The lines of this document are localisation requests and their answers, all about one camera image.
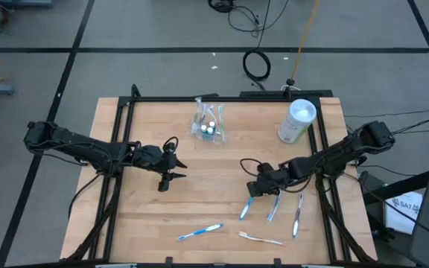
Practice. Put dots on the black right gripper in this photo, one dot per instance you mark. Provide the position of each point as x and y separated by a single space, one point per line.
270 182

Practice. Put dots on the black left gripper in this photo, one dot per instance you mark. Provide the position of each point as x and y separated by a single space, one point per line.
151 158

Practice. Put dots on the blue white toothbrush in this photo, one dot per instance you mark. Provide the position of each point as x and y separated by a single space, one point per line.
245 211
273 212
199 232

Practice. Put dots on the grey white toothbrush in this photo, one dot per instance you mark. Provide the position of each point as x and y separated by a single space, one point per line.
296 223

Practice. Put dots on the orange white toothbrush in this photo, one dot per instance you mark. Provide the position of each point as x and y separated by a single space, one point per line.
259 238

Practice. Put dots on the pink white toothbrush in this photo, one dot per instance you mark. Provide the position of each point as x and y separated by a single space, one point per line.
211 111

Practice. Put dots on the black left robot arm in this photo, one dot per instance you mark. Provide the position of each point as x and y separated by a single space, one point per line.
80 149

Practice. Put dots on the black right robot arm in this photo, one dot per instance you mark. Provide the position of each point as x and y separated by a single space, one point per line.
333 156

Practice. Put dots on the clear acrylic organizer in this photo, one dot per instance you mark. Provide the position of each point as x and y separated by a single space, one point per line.
216 136

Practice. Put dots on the clear plastic bag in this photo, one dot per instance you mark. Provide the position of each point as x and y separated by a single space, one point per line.
203 111

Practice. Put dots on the white wipes canister green label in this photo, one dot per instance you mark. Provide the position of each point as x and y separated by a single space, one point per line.
296 123

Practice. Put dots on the black diagonal beam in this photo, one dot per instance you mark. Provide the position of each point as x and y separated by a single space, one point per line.
404 186

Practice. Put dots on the white printed paper sheet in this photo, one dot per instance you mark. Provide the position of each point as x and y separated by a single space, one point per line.
400 219

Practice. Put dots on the grey floor box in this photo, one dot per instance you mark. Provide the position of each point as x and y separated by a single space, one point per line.
24 3

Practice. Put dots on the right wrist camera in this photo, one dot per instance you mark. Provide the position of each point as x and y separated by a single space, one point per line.
264 168

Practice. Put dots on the black aluminium rig frame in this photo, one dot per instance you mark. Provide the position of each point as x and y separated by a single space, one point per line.
218 99

